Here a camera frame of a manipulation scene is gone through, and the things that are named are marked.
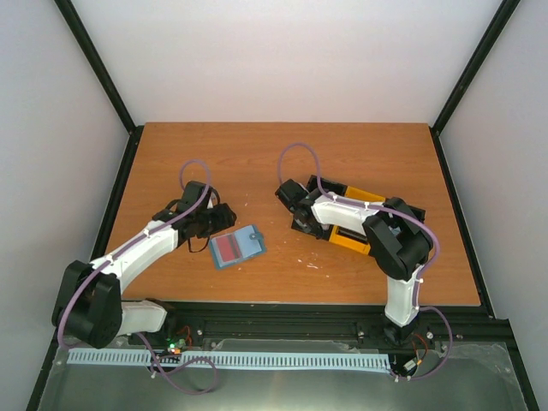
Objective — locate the light blue cable duct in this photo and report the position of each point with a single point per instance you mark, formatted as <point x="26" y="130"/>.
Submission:
<point x="255" y="361"/>

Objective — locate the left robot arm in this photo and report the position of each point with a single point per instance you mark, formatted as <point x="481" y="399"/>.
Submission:
<point x="89" y="304"/>

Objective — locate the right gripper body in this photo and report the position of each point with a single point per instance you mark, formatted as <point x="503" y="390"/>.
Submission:
<point x="307" y="227"/>

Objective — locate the black card bin left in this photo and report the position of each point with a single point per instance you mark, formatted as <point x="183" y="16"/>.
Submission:
<point x="303" y="219"/>

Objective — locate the teal card holder wallet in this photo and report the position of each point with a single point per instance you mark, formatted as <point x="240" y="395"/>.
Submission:
<point x="250" y="240"/>

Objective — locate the electronics board with leds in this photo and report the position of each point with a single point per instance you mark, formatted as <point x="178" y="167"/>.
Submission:
<point x="181" y="341"/>

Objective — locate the black card bin right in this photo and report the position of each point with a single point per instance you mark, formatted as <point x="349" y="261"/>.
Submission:
<point x="398" y="204"/>

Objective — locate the black front rail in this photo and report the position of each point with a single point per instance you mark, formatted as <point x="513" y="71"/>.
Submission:
<point x="358" y="325"/>

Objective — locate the black frame post left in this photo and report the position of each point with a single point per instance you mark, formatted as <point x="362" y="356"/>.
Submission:
<point x="84" y="41"/>

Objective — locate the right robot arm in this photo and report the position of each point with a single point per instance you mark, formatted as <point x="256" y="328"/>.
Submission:
<point x="386" y="230"/>

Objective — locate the yellow card bin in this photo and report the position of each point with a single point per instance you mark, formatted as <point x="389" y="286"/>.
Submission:
<point x="346" y="216"/>

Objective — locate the black card bin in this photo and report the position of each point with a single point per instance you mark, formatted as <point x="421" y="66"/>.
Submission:
<point x="398" y="204"/>
<point x="303" y="219"/>

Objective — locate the black frame post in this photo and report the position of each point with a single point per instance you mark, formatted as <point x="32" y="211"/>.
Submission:
<point x="497" y="24"/>
<point x="84" y="41"/>

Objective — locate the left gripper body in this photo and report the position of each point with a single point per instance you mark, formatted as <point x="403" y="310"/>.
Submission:
<point x="211" y="225"/>

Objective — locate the black frame post right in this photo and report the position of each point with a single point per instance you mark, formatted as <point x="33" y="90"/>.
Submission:
<point x="497" y="24"/>

